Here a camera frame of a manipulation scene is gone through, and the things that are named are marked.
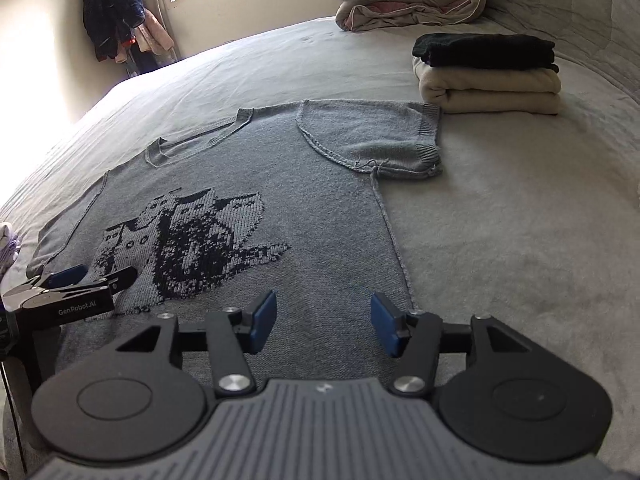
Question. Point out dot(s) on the grey knit sweater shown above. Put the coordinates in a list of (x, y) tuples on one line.
[(320, 210)]

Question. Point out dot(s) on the folded black garment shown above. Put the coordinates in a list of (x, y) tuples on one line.
[(485, 50)]

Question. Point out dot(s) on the folded cream garment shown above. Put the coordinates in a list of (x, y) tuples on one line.
[(490, 92)]

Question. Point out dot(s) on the pink hanging garment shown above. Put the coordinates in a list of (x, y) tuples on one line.
[(155, 35)]

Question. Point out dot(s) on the dark blue hanging jacket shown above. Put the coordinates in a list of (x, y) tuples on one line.
[(110, 10)]

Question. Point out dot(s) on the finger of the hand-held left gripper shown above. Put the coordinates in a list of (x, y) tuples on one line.
[(70, 275), (117, 279)]

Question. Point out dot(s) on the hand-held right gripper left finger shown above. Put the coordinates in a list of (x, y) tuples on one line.
[(263, 320)]

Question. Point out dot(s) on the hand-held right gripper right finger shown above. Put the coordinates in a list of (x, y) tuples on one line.
[(386, 325)]

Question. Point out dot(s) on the grey quilted headboard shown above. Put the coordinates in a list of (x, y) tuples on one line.
[(575, 10)]

